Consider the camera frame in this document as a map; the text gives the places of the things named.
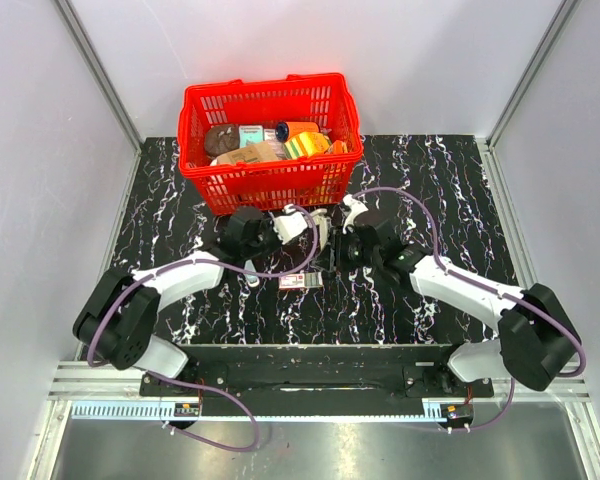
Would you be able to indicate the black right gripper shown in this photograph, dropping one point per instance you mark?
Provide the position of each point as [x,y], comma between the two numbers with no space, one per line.
[327,263]

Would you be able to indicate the white silver staple remover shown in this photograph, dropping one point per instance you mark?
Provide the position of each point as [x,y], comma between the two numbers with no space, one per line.
[251,278]

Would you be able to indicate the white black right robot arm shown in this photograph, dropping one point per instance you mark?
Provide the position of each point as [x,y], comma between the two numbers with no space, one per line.
[535,338]

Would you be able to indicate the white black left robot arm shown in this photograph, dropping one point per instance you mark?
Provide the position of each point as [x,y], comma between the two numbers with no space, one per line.
[119,316]

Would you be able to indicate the red white staple box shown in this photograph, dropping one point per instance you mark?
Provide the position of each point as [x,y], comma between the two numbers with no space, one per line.
[300,281]

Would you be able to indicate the orange snack packet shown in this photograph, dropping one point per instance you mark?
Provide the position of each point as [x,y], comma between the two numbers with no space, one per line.
[338,147]

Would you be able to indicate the yellow green striped box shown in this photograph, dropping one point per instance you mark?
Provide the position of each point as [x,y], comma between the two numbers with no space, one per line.
[306,145]

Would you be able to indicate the brown cardboard box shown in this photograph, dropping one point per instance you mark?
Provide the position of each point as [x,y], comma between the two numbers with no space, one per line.
[251,154]

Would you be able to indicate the orange blue cylinder can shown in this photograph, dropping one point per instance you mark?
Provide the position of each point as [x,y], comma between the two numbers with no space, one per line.
[286,130]

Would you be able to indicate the teal card box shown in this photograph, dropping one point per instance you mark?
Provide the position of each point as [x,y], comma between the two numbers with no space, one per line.
[250,134]

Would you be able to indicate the red plastic shopping basket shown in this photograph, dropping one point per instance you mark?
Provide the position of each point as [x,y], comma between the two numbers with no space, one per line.
[319,180]

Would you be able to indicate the brown round cookie pack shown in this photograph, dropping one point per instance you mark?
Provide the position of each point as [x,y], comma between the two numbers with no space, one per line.
[221,139]

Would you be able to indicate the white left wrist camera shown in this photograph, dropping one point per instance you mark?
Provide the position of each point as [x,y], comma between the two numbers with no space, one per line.
[292,223]

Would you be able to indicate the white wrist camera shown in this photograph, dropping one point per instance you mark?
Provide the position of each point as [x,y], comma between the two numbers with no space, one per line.
[292,223]
[354,209]

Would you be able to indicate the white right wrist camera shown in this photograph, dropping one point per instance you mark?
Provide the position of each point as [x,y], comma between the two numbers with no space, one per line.
[354,209]

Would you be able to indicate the aluminium ruler rail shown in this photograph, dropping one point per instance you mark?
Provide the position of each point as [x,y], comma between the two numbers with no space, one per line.
[287,407]

